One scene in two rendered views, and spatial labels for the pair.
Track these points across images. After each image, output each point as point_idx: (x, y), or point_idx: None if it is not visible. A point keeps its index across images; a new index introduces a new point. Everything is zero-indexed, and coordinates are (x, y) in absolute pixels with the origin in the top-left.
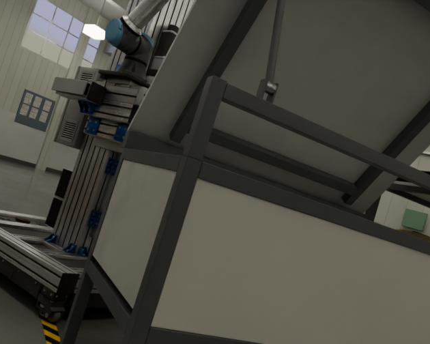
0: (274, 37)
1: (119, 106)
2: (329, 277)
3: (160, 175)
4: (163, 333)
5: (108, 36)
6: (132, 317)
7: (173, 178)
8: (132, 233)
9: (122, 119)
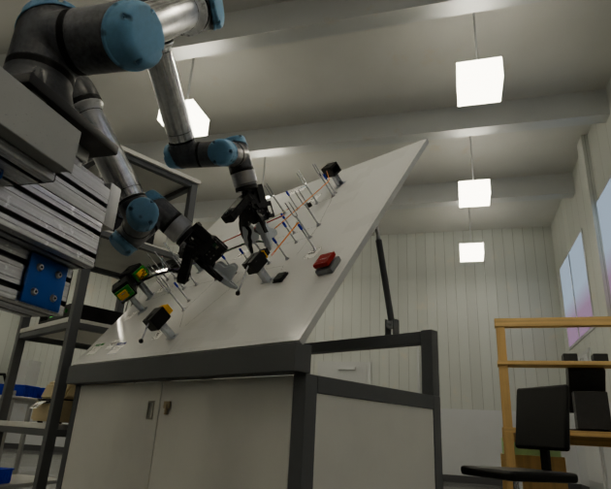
0: (388, 281)
1: (55, 209)
2: None
3: (413, 413)
4: None
5: (140, 46)
6: None
7: (431, 415)
8: (399, 481)
9: (80, 254)
